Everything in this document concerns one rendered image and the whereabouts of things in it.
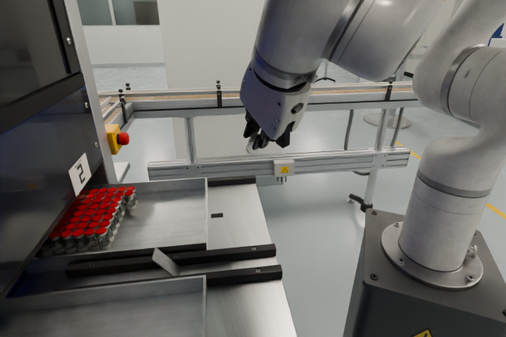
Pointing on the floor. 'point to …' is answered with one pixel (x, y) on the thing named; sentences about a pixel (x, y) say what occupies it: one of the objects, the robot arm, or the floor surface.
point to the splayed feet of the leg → (358, 201)
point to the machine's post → (108, 176)
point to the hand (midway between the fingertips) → (257, 133)
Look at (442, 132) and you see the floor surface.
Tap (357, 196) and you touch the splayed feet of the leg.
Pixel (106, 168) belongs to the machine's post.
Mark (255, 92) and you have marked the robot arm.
